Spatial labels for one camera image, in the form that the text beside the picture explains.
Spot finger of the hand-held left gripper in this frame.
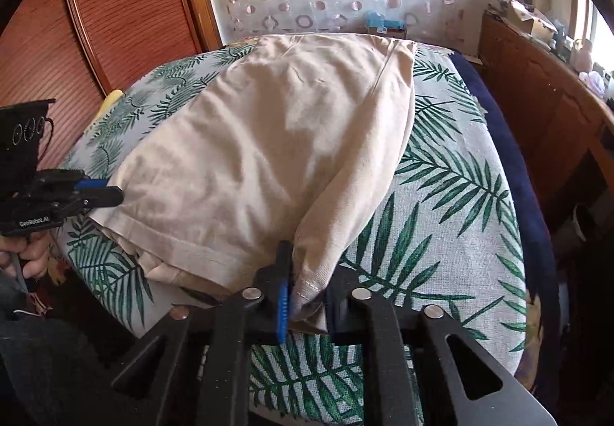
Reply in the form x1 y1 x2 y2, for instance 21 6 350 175
72 178 111 193
72 186 124 217

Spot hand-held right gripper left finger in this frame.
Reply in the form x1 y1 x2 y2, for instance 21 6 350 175
110 240 294 426

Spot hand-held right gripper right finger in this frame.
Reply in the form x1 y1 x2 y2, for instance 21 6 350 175
326 265 557 426

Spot beige shirt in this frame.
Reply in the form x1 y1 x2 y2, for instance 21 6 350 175
89 33 418 336

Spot person's left hand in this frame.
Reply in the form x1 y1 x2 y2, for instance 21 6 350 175
0 229 53 283

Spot yellow plush toy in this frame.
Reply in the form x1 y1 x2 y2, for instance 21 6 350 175
89 89 125 130

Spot leaf print bed sheet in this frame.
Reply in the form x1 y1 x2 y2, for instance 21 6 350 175
58 40 528 424

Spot person's dark pants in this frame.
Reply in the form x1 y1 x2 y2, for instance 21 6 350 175
0 280 145 426

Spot navy blue blanket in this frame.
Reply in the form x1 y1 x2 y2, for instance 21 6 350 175
451 49 571 408

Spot dark round container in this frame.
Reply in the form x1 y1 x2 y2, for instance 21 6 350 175
559 203 600 245

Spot wooden dresser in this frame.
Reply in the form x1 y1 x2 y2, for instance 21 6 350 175
477 9 614 235

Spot cardboard box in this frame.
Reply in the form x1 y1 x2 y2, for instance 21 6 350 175
365 11 408 41

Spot pile of boxes and bags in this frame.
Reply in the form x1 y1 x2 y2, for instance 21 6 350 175
487 0 614 105

